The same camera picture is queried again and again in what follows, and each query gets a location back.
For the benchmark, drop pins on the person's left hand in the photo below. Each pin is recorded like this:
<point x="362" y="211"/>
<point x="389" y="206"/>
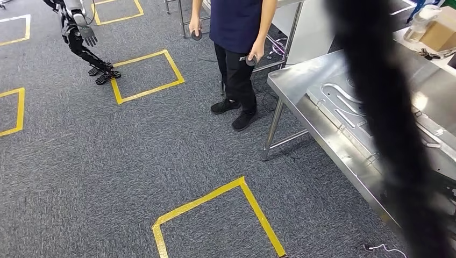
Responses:
<point x="257" y="51"/>

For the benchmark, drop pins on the person's right hand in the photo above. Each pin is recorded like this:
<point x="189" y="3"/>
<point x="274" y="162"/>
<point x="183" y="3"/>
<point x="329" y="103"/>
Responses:
<point x="195" y="23"/>

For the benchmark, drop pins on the idle robot grey hand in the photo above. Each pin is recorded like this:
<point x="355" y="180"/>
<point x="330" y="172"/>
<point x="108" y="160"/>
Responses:
<point x="88" y="35"/>

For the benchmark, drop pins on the black round hand controller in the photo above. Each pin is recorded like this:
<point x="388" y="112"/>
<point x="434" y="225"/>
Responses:
<point x="197" y="36"/>
<point x="250" y="62"/>

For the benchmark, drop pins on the long black plastic part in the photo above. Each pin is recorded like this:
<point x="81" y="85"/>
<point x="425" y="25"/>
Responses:
<point x="384" y="107"/>

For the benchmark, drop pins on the person's right forearm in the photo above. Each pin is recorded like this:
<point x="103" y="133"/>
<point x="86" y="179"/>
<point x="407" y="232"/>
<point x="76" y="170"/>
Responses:
<point x="196" y="9"/>

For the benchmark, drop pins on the person's left forearm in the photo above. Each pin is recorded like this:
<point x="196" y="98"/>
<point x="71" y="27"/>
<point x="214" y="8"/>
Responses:
<point x="268" y="21"/>

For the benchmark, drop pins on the stainless steel workbench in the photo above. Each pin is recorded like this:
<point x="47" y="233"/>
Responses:
<point x="303" y="85"/>

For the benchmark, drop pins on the black silver humanoid robot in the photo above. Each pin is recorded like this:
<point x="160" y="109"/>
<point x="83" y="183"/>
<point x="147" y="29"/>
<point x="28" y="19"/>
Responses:
<point x="73" y="42"/>

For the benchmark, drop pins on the person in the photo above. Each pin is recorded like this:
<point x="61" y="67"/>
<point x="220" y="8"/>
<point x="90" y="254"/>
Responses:
<point x="235" y="28"/>

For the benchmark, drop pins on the white panel board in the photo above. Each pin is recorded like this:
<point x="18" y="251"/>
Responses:
<point x="313" y="28"/>

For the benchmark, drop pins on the stamped sheet metal panel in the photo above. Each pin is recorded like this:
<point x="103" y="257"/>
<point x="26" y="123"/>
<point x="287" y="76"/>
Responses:
<point x="335" y="103"/>

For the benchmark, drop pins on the white side table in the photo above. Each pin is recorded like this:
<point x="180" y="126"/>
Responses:
<point x="413" y="50"/>

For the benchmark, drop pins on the clear plastic jug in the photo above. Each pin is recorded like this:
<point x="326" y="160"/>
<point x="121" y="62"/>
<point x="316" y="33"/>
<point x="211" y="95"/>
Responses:
<point x="418" y="26"/>

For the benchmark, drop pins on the black key bunch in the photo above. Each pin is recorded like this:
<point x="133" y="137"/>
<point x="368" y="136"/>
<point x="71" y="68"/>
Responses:
<point x="427" y="54"/>

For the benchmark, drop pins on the brown cardboard box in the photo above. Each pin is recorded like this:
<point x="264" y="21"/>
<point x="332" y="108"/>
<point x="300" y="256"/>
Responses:
<point x="440" y="32"/>

